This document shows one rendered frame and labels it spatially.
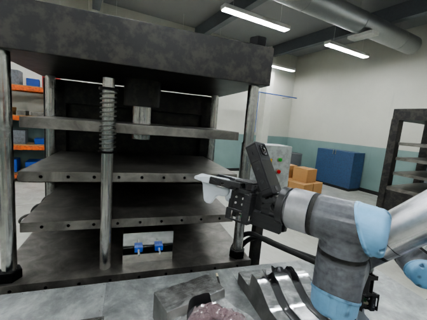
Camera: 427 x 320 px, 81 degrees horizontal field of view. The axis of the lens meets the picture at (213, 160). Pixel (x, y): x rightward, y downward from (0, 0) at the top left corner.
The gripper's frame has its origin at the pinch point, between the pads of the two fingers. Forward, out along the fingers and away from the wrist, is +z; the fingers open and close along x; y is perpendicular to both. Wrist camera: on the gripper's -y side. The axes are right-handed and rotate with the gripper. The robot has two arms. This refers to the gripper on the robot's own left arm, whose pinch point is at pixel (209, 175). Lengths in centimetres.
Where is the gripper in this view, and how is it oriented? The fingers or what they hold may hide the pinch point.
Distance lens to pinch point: 58.9
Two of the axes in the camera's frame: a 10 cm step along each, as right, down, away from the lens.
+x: 6.2, 0.8, 7.8
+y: -1.7, 9.9, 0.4
